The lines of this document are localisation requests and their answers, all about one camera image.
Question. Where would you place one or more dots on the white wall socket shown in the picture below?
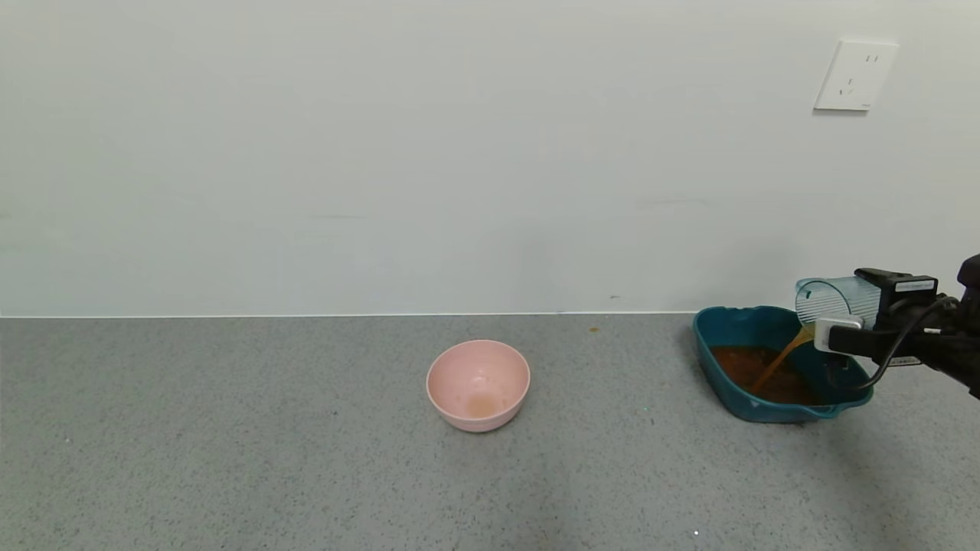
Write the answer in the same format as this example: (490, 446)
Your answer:
(856, 75)

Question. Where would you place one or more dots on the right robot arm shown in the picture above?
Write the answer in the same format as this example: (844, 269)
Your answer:
(971, 360)

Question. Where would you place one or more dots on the transparent ribbed blue cup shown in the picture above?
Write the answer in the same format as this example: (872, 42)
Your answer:
(838, 298)

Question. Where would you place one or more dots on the pink plastic bowl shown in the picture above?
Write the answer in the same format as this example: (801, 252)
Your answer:
(478, 383)

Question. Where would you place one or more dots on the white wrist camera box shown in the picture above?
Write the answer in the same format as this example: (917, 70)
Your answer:
(834, 334)

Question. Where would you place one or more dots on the teal plastic tray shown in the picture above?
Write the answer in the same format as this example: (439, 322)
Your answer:
(720, 329)

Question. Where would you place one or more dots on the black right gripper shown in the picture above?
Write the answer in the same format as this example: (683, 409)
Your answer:
(913, 285)

